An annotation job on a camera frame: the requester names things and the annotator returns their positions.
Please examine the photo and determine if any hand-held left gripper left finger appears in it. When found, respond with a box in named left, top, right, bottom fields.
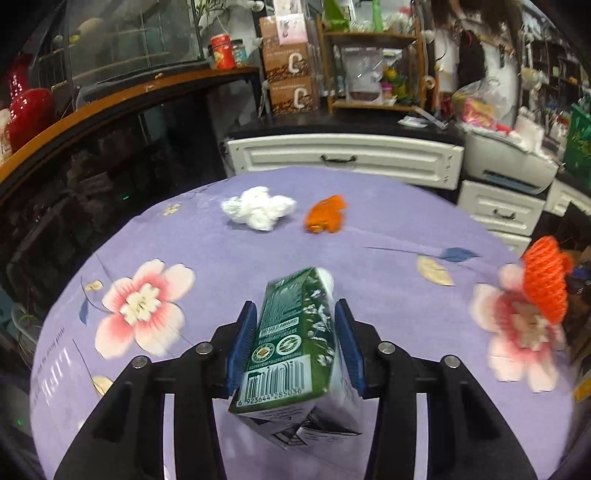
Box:
left=53, top=300, right=258, bottom=480

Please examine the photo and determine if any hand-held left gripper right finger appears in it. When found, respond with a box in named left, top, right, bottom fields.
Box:
left=335, top=298, right=539, bottom=480

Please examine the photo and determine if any green milk carton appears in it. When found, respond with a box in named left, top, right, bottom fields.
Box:
left=228, top=266, right=365, bottom=450

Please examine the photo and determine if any orange-red foam fruit net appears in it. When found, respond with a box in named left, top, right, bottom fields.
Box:
left=521, top=235, right=574, bottom=324

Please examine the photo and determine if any purple floral tablecloth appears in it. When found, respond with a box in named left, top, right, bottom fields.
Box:
left=30, top=165, right=575, bottom=480

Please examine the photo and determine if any orange crumpled wrapper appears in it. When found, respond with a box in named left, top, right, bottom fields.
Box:
left=302, top=194, right=348, bottom=234

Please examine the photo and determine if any crumpled white tissue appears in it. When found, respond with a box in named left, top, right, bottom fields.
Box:
left=221, top=186, right=296, bottom=232

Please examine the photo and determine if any small white cabinet drawer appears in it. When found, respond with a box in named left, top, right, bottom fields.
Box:
left=489, top=230, right=533, bottom=252
left=458, top=180, right=546, bottom=237

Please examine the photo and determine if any wide white cabinet drawer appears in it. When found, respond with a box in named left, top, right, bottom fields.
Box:
left=226, top=134, right=465, bottom=190

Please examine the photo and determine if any wooden shelf rack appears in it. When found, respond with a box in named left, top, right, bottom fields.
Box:
left=318, top=14, right=428, bottom=114

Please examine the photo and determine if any white printer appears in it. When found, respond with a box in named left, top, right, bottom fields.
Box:
left=462, top=122, right=561, bottom=195

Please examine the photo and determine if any brown coffee box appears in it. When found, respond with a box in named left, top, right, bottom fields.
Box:
left=262, top=42, right=315, bottom=85
left=269, top=78, right=320, bottom=114
left=259, top=16, right=308, bottom=47

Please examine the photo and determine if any clear packet of dark food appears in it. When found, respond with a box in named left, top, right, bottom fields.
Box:
left=344, top=48, right=384, bottom=102

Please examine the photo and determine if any curved wooden counter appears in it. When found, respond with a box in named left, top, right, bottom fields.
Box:
left=0, top=65, right=262, bottom=183

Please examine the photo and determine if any clear plastic bag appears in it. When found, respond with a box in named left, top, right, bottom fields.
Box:
left=455, top=78, right=513, bottom=132

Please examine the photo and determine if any red tin can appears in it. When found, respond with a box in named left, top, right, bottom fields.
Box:
left=211, top=33, right=236, bottom=70

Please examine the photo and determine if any green gift bag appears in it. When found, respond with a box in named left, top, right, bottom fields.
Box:
left=563, top=104, right=591, bottom=178

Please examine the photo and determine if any red ceramic vase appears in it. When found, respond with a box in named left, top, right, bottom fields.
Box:
left=7, top=53, right=56, bottom=153

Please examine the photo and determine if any glass display case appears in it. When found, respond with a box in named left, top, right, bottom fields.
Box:
left=28, top=0, right=206, bottom=88

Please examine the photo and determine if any green plant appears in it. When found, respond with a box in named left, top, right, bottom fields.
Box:
left=191, top=0, right=229, bottom=33

